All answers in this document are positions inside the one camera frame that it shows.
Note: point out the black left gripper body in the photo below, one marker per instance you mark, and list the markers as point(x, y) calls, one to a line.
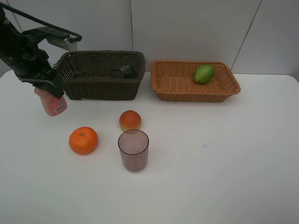
point(21, 53)

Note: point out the black rectangular box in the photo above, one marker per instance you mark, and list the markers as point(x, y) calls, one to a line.
point(124, 72)

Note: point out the orange mandarin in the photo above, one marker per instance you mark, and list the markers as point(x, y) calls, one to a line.
point(83, 140)

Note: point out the dark brown wicker basket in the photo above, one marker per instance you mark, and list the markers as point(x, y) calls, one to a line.
point(87, 74)

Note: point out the green lime fruit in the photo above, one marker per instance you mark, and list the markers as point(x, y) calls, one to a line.
point(204, 74)

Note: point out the purple translucent cup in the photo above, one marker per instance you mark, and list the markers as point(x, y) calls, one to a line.
point(134, 149)

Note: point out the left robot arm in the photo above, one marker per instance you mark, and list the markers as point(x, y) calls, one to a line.
point(5, 22)

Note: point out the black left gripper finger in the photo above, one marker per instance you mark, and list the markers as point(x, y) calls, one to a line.
point(55, 87)

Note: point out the round bread bun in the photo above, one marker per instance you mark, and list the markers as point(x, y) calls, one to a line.
point(130, 120)

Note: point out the pink bottle white cap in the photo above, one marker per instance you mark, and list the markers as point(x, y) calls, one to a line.
point(53, 106)

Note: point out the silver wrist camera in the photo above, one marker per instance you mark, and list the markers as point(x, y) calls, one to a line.
point(62, 43)

